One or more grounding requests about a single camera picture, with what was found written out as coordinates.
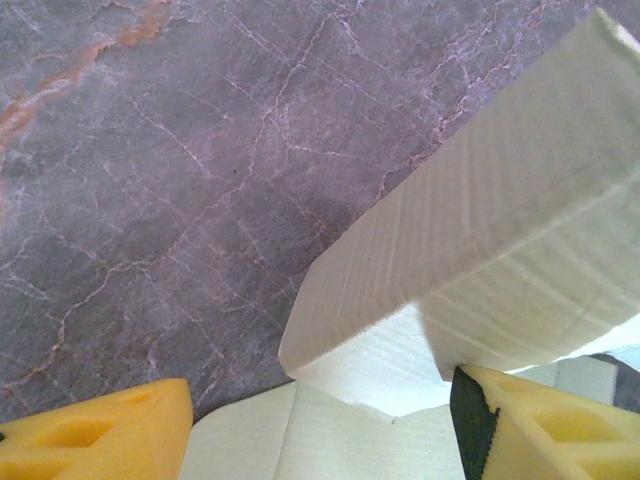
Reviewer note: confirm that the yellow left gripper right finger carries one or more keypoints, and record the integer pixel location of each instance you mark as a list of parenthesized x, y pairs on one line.
[(550, 435)]

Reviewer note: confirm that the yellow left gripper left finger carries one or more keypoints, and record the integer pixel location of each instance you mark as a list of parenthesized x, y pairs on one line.
[(100, 440)]

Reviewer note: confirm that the light green paper box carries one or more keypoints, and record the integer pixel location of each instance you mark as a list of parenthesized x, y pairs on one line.
[(500, 200)]

